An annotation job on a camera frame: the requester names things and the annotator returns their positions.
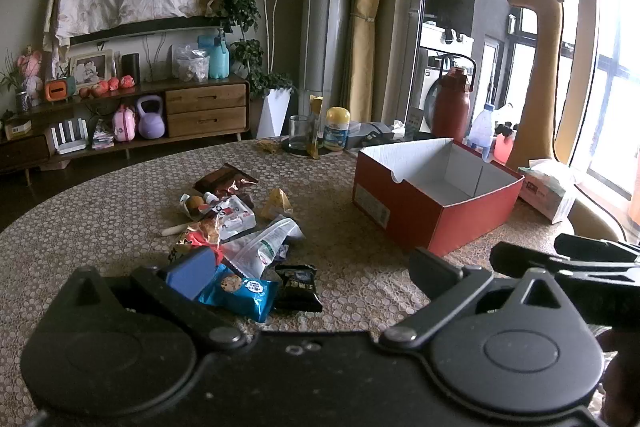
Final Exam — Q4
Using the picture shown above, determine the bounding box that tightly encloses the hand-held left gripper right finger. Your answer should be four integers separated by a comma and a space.
379, 247, 582, 352

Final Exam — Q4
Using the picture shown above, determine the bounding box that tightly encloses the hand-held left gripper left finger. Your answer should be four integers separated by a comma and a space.
64, 247, 248, 353

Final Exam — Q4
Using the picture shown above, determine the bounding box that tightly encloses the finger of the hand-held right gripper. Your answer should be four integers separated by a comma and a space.
554, 233, 640, 261
489, 241, 640, 281

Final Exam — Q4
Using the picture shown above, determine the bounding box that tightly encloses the blue cookie packet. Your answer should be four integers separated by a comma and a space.
197, 264, 280, 323

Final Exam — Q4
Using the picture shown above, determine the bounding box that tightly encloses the small brown yellow snack packet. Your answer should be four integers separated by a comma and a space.
179, 192, 207, 221

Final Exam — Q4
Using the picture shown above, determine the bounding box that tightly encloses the white red snack packet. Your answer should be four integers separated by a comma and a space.
216, 196, 257, 243

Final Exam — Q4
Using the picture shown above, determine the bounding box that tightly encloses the white green snack bag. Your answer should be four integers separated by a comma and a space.
220, 215, 306, 281

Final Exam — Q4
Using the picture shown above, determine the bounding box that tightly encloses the red cardboard box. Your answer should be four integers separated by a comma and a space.
352, 138, 539, 258

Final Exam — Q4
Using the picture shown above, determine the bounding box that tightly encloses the brown shiny snack packet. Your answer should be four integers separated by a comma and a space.
193, 164, 260, 204

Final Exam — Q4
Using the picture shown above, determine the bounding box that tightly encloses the black snack packet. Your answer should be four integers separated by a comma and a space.
273, 264, 325, 313

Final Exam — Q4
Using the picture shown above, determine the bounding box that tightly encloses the person's right hand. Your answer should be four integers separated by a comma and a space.
597, 327, 640, 426

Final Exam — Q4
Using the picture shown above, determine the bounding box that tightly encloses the tissue pack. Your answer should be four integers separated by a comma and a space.
517, 159, 577, 226

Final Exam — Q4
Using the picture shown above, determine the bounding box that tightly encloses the red basin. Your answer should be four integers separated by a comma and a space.
492, 131, 516, 166

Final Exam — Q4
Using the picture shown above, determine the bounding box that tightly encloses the window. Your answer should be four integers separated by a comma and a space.
520, 0, 640, 204

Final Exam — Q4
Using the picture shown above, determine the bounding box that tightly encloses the clear plastic bottle blue cap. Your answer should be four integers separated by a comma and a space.
467, 103, 496, 163

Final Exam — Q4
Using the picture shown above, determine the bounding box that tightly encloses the purple kettlebell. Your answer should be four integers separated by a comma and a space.
135, 95, 166, 140

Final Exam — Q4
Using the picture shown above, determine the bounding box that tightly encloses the black round coaster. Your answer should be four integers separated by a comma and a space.
280, 138, 332, 156

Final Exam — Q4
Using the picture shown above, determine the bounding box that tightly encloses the small standing card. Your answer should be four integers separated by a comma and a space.
404, 106, 426, 134

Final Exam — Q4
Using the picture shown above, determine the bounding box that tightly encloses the pink toy suitcase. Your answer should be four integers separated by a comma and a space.
112, 104, 139, 143

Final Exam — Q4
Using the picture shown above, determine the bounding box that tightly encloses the wooden television cabinet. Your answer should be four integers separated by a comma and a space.
0, 74, 252, 186

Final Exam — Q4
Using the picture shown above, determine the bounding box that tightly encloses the maroon thermos flask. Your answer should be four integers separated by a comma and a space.
430, 66, 474, 143

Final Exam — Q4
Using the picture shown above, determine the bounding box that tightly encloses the clear drinking glass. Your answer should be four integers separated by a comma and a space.
288, 115, 315, 153

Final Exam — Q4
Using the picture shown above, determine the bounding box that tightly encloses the white planter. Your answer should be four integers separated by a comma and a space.
256, 87, 293, 139

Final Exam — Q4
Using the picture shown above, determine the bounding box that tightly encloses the tan giraffe toy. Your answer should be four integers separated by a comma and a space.
504, 0, 621, 243

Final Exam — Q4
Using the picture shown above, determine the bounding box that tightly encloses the white router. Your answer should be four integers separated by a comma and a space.
52, 119, 91, 156

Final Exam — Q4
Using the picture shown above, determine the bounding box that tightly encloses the yellow lid bottle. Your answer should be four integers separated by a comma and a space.
323, 107, 350, 152

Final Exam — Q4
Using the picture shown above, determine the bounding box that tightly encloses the yellow stick packet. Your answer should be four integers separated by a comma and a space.
309, 95, 324, 158

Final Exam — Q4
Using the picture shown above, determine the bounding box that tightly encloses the row of red apple ornaments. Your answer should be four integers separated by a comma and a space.
79, 75, 137, 99

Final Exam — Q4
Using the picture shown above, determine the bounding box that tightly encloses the clear plastic bag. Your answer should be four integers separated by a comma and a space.
171, 44, 211, 83

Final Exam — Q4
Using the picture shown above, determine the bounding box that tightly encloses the black cylinder speaker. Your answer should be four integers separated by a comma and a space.
121, 52, 140, 83

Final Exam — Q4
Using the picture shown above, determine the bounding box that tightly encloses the light blue spray bottle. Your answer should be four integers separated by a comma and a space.
197, 34, 232, 80

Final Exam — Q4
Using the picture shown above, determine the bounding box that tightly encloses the white washing machine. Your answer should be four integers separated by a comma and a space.
417, 24, 475, 118

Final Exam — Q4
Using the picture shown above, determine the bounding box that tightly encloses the orange green box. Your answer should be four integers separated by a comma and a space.
43, 76, 77, 103

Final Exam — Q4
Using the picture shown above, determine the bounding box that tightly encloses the pink plush toy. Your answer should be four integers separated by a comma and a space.
17, 46, 46, 100

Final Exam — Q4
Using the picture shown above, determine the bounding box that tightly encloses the yellow curtain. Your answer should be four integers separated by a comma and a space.
347, 0, 397, 124

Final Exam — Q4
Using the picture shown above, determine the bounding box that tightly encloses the grey standing air conditioner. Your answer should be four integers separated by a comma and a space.
299, 0, 354, 104

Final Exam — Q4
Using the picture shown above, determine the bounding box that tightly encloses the white photo frame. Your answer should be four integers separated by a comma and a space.
68, 49, 115, 88

